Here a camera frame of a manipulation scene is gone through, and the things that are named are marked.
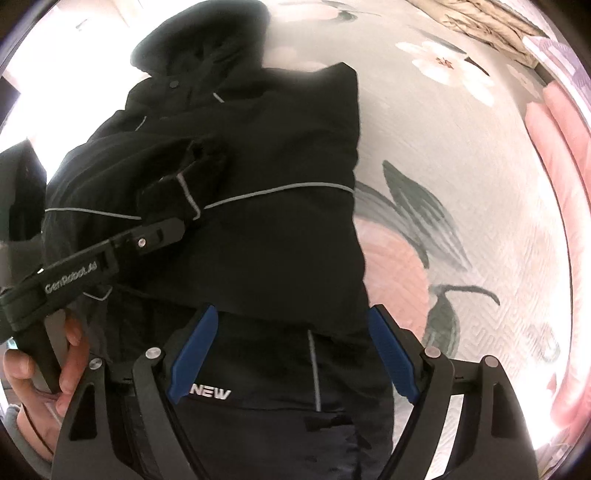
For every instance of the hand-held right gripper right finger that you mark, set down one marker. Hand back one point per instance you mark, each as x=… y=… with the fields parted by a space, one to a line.
x=392 y=350

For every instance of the beige patterned quilt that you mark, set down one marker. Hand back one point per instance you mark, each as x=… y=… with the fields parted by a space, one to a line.
x=485 y=27

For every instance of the purple patterned cloth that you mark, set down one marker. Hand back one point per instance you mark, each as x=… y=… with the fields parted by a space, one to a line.
x=554 y=55

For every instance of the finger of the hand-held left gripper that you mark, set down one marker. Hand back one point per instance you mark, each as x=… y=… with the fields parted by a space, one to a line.
x=157 y=233

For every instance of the person's left hand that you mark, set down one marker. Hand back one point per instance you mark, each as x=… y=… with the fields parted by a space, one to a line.
x=69 y=369

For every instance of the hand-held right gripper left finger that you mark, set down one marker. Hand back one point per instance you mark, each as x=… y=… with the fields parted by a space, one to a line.
x=198 y=350

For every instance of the black hooded jacket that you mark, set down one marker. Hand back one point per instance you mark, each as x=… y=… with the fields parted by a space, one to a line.
x=277 y=230

